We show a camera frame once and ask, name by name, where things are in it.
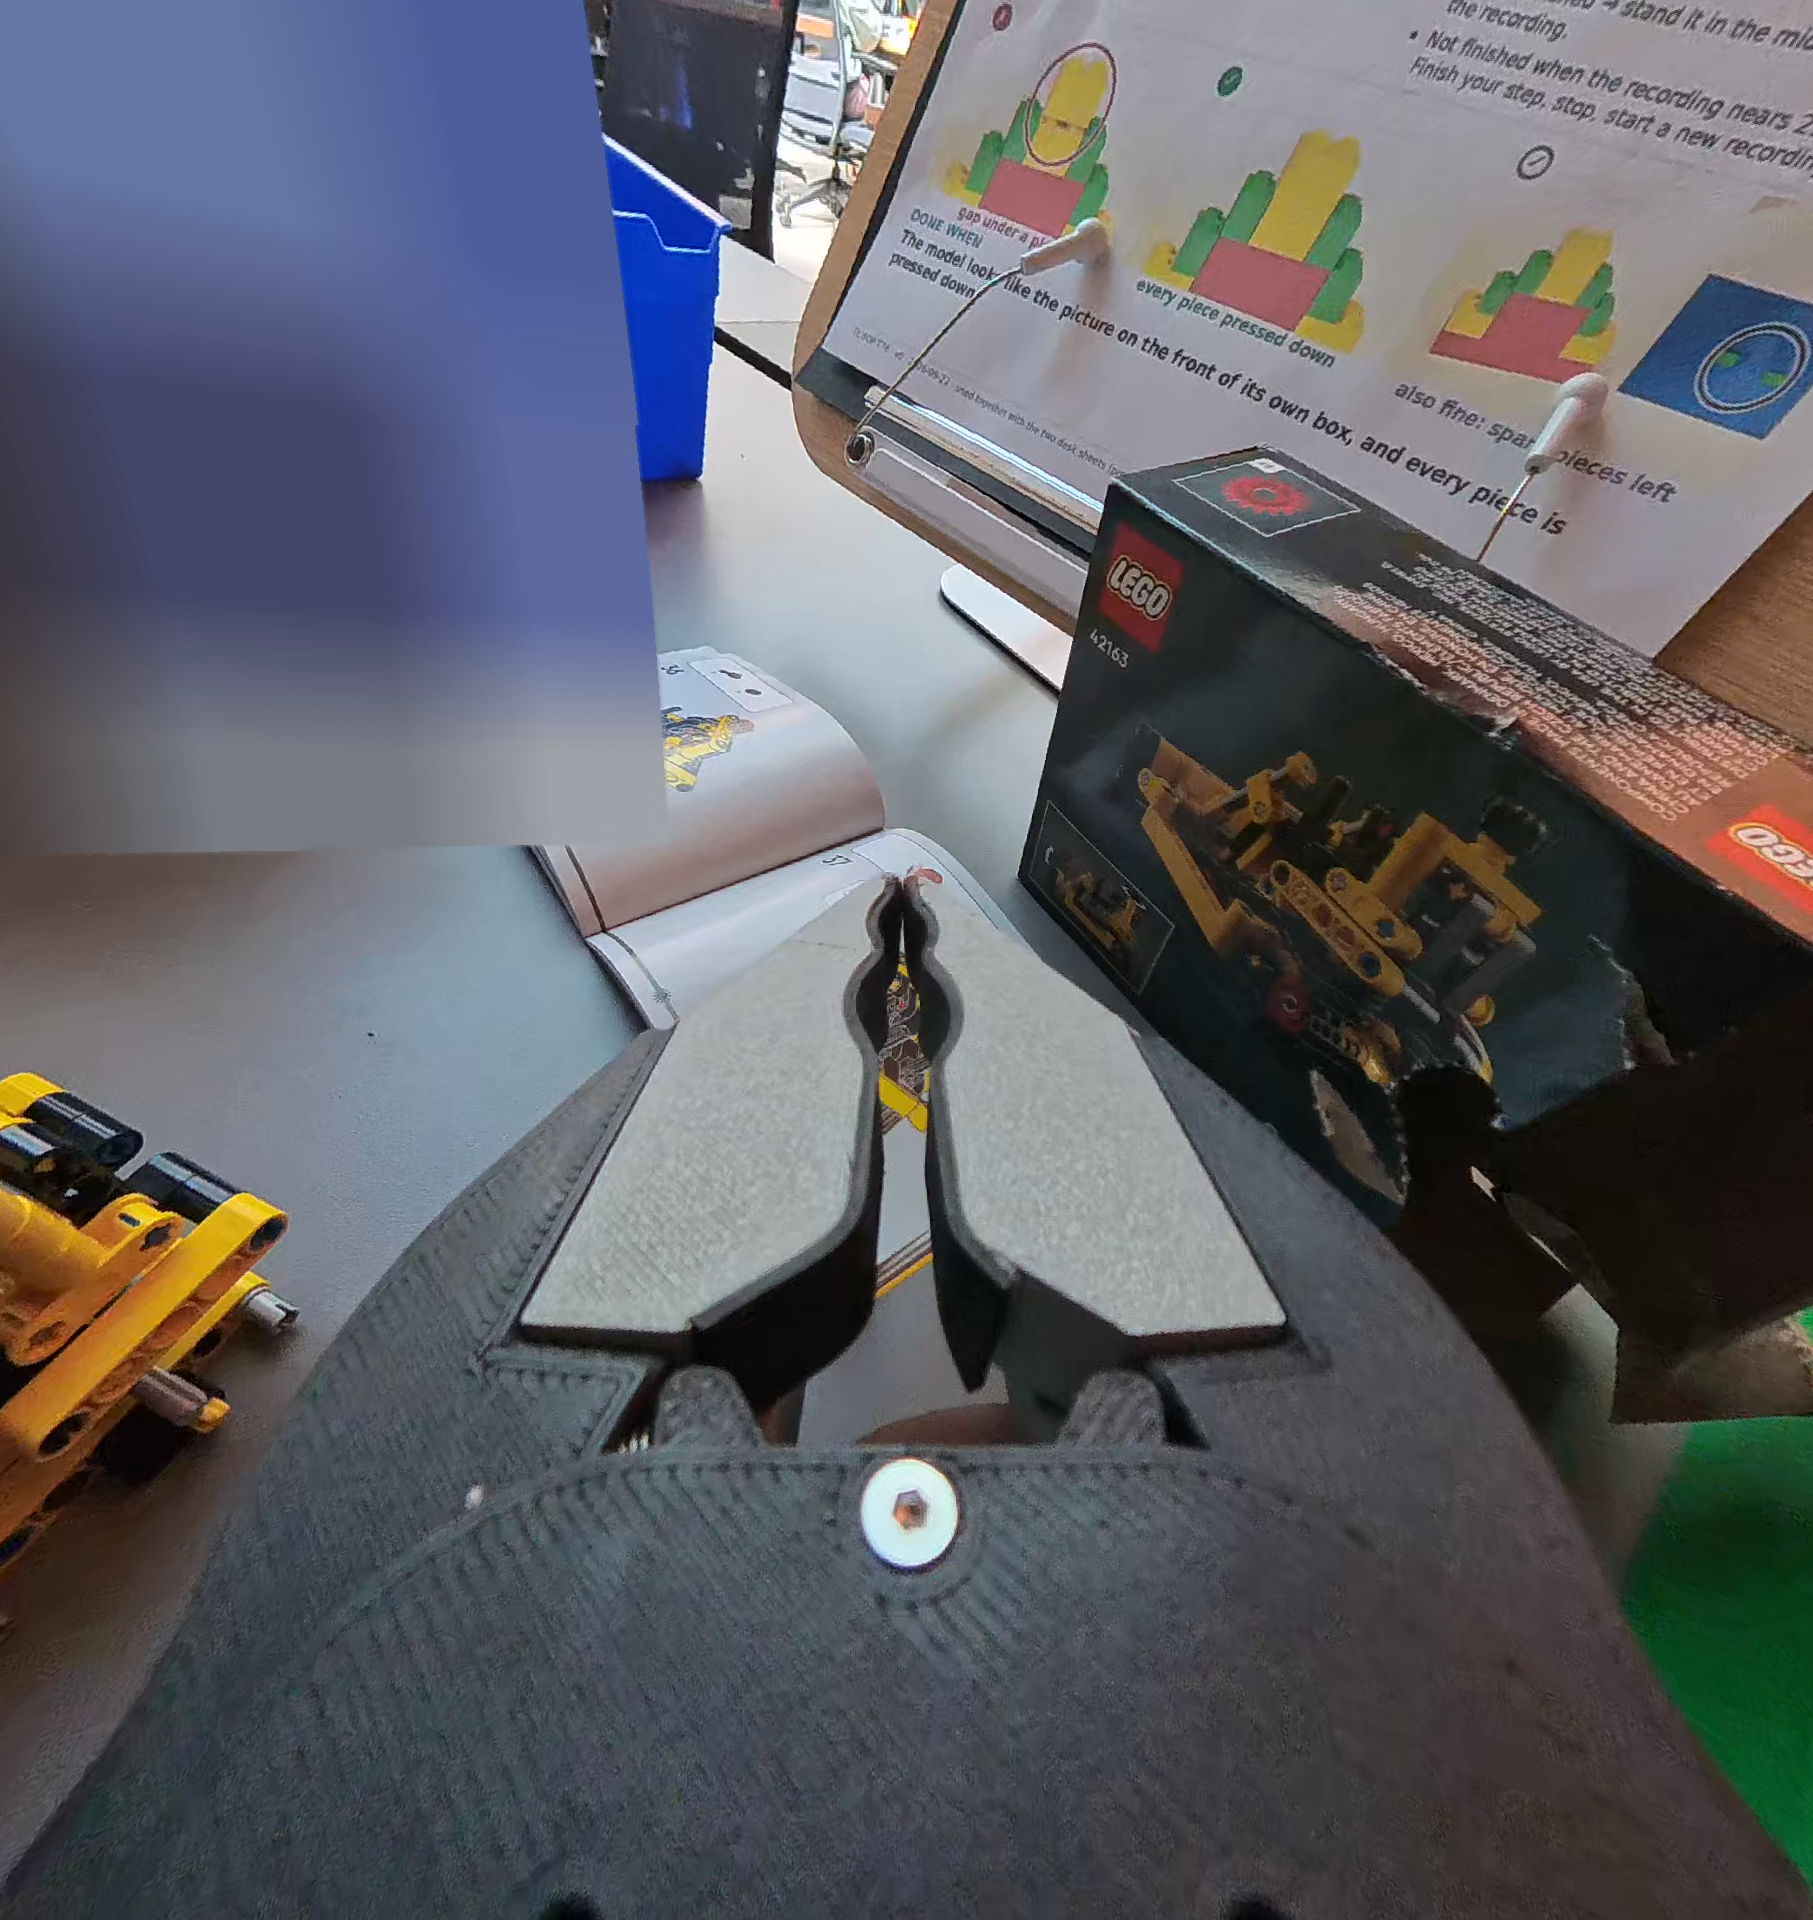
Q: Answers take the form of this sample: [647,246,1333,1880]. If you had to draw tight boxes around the office chair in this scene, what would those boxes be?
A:
[774,21,881,230]

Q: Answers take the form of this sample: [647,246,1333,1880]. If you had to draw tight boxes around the wire page holder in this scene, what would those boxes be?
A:
[842,215,1115,468]
[1473,372,1615,566]

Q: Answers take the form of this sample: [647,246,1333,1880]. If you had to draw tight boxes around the instruction sheet on stand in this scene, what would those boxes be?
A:
[790,0,1813,752]

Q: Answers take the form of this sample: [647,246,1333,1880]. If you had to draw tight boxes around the dark partition panel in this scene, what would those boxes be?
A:
[599,0,800,259]

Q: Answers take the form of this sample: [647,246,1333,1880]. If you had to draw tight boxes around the blue plastic bin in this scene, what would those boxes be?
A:
[603,133,733,486]

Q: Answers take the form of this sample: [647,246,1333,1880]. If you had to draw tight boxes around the yellow black lego bulldozer model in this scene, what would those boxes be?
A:
[0,1072,302,1662]

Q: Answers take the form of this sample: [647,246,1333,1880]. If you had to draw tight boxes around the printed instruction sheet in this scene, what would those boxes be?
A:
[821,0,1813,660]

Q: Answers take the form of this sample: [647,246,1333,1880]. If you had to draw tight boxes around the lego instruction booklet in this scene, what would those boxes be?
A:
[531,647,1070,1307]

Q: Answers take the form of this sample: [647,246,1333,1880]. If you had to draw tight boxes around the green mat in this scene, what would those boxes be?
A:
[1619,1295,1813,1920]

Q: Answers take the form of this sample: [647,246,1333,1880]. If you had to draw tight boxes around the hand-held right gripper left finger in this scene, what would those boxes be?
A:
[521,875,909,1415]

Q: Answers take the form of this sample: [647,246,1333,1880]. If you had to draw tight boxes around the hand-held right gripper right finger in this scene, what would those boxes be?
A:
[895,875,1286,1440]

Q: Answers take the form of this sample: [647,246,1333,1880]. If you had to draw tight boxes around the dark lego set box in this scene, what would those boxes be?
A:
[1019,446,1813,1427]

